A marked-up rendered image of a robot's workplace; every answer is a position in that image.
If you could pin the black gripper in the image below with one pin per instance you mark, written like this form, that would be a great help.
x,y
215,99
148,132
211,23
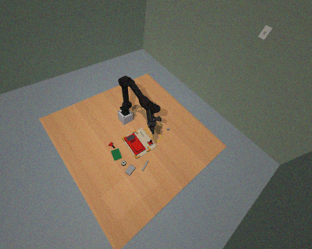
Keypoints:
x,y
151,122

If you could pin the green flat rectangular plate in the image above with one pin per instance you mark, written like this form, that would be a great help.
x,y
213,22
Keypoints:
x,y
116,154

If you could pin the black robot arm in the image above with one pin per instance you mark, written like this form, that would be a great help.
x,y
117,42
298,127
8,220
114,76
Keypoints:
x,y
145,103

